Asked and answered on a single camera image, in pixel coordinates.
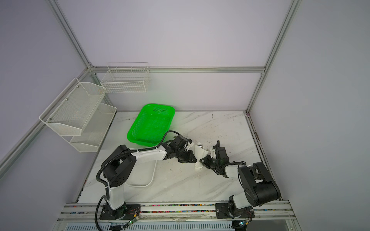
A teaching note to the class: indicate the white mesh lower shelf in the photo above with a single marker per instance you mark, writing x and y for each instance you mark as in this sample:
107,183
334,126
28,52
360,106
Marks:
95,131

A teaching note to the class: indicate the white mesh shelf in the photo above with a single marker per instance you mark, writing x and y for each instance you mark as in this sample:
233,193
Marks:
70,113
95,131

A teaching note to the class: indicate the white wire basket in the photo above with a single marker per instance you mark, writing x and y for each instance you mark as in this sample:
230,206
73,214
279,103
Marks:
126,77

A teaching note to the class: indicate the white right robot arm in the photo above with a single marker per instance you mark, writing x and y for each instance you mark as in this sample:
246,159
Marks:
258,185

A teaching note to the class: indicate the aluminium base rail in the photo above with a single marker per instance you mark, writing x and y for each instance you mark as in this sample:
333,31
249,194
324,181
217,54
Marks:
195,216

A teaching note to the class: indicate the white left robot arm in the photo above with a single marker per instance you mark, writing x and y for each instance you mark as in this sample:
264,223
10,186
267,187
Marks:
117,168

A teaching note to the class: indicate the green plastic basket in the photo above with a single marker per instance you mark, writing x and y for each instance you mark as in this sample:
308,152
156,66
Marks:
151,124

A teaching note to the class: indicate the white mesh upper shelf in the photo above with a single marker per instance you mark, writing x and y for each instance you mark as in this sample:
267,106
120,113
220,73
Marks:
70,113

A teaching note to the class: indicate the white rectangular tray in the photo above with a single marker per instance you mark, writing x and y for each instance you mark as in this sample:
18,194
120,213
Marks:
142,175

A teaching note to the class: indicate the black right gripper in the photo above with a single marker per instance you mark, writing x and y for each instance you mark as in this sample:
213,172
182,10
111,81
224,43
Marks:
207,158

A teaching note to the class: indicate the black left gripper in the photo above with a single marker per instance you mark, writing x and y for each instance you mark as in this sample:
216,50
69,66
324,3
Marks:
189,159

